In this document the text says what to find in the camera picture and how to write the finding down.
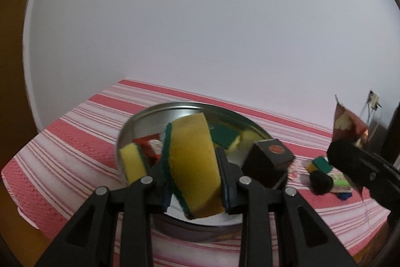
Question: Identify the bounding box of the desktop with red striped cloth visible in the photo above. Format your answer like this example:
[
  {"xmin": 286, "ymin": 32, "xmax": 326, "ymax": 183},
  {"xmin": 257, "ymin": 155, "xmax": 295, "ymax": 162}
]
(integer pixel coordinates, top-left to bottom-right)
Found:
[{"xmin": 1, "ymin": 79, "xmax": 391, "ymax": 267}]

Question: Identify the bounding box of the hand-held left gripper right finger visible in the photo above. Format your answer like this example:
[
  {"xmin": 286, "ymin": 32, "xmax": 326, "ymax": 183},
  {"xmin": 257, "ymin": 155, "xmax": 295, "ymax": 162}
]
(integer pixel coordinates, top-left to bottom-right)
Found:
[{"xmin": 215, "ymin": 146, "xmax": 358, "ymax": 267}]

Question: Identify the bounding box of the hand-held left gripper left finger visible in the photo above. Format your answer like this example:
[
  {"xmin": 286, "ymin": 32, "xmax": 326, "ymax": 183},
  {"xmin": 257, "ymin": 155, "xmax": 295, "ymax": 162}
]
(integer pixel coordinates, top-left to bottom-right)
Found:
[{"xmin": 34, "ymin": 161, "xmax": 171, "ymax": 267}]

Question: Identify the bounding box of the yellow green sponge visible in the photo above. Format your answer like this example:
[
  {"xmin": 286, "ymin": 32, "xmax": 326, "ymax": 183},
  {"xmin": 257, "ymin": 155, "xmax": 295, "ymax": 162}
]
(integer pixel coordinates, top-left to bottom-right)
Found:
[
  {"xmin": 161, "ymin": 112, "xmax": 226, "ymax": 220},
  {"xmin": 119, "ymin": 143, "xmax": 149, "ymax": 184},
  {"xmin": 209, "ymin": 124, "xmax": 241, "ymax": 152},
  {"xmin": 308, "ymin": 156, "xmax": 334, "ymax": 175}
]

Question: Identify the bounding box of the green white tissue packet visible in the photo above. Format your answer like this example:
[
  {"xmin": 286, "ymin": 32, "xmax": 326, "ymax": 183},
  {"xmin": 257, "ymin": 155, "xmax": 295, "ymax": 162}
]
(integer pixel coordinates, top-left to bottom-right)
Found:
[{"xmin": 329, "ymin": 171, "xmax": 354, "ymax": 194}]

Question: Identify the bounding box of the round metal tin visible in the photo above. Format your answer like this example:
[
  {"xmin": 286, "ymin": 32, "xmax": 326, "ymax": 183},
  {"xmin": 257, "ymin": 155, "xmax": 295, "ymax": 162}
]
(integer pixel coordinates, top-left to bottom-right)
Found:
[{"xmin": 115, "ymin": 102, "xmax": 276, "ymax": 244}]

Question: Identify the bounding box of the red white snack packet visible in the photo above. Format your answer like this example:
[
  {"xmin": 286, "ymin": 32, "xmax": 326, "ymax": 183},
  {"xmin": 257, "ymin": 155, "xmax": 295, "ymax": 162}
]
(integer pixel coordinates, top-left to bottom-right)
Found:
[{"xmin": 133, "ymin": 135, "xmax": 165, "ymax": 161}]

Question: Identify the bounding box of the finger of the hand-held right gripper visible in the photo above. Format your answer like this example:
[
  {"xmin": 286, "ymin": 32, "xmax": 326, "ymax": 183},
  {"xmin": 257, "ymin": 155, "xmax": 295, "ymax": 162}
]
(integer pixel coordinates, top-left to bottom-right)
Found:
[{"xmin": 326, "ymin": 139, "xmax": 400, "ymax": 217}]

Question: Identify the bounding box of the black ball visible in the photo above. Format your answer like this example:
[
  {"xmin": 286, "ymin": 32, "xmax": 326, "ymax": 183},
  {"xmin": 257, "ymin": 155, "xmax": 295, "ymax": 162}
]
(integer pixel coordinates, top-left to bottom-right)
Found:
[{"xmin": 309, "ymin": 171, "xmax": 334, "ymax": 195}]

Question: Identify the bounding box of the black flat screen television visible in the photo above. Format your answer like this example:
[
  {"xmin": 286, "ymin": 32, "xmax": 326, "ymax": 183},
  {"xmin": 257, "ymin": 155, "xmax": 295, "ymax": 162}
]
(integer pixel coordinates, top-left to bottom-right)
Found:
[{"xmin": 379, "ymin": 104, "xmax": 400, "ymax": 161}]

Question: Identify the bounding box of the pink floral packet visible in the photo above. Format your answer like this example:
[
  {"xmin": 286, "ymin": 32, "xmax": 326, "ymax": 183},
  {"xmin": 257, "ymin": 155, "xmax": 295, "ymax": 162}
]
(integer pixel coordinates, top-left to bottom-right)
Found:
[{"xmin": 287, "ymin": 159, "xmax": 308, "ymax": 183}]

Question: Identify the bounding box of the white wall socket with plug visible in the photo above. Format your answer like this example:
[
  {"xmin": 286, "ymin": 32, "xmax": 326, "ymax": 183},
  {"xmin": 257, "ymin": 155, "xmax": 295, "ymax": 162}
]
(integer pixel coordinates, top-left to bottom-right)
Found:
[{"xmin": 367, "ymin": 91, "xmax": 380, "ymax": 108}]

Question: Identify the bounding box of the black cardboard box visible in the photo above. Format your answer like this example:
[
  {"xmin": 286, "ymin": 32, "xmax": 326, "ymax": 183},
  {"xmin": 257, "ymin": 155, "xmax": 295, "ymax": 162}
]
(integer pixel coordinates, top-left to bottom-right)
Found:
[{"xmin": 242, "ymin": 139, "xmax": 296, "ymax": 191}]

